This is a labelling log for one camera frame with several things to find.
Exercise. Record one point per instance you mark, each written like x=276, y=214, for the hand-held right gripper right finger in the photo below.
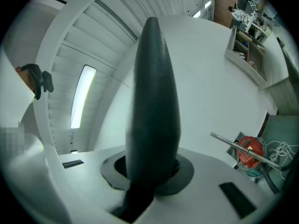
x=163, y=106

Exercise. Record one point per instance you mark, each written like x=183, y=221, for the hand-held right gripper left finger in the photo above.
x=140, y=101

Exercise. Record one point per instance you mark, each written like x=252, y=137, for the silver metal vacuum tube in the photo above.
x=233, y=145

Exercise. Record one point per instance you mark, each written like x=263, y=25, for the red vacuum cleaner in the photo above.
x=253, y=156

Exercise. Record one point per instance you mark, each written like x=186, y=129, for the ceiling light panel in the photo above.
x=196, y=14
x=208, y=4
x=74, y=151
x=83, y=97

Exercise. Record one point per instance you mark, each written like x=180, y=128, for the open wooden shelf unit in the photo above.
x=245, y=64

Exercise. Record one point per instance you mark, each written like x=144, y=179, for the person's head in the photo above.
x=25, y=79

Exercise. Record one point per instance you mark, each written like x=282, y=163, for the grey wooden cabinet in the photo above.
x=285, y=97

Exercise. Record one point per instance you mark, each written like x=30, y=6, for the cluttered white desk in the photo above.
x=254, y=23

